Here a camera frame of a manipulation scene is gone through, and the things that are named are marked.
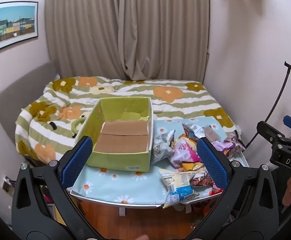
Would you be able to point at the person's left hand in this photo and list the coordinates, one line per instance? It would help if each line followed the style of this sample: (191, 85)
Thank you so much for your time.
(142, 237)

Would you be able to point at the floral striped blanket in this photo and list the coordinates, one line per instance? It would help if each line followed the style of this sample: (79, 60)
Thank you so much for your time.
(135, 92)

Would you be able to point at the silver snack packet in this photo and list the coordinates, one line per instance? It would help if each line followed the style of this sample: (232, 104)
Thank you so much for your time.
(193, 130)

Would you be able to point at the beige curtain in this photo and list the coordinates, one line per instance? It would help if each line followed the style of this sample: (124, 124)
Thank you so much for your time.
(125, 30)

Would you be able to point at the grey headboard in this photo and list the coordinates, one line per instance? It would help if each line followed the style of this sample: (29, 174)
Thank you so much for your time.
(15, 87)

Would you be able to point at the red blue snack packet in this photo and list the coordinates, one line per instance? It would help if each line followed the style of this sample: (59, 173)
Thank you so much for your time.
(203, 180)

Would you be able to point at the white pink snack packet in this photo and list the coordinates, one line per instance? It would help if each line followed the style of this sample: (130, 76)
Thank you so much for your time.
(185, 152)

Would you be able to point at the black stand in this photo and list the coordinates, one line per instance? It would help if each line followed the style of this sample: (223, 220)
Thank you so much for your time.
(288, 65)

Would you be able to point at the grey white snack packet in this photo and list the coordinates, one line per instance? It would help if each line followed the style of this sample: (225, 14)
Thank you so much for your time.
(161, 145)

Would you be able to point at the white table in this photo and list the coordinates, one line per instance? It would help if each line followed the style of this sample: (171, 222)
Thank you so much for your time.
(123, 205)

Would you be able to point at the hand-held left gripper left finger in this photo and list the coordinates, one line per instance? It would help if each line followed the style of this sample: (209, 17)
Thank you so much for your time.
(76, 162)

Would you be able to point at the purple snack packet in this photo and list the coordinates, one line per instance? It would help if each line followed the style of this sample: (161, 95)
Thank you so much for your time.
(229, 146)

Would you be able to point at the yellow brown snack packet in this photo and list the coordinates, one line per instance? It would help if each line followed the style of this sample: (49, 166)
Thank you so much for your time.
(191, 166)

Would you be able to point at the wall poster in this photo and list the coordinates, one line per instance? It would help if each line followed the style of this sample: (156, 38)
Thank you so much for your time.
(15, 25)

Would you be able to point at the green cardboard box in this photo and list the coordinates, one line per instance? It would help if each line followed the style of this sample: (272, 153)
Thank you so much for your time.
(120, 160)

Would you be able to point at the cream blue snack packet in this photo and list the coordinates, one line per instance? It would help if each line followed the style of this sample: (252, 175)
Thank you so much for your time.
(176, 187)

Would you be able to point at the person's right hand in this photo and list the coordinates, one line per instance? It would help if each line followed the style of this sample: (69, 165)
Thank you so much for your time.
(289, 192)

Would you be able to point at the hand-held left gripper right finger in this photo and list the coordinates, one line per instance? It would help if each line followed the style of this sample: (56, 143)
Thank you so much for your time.
(211, 162)

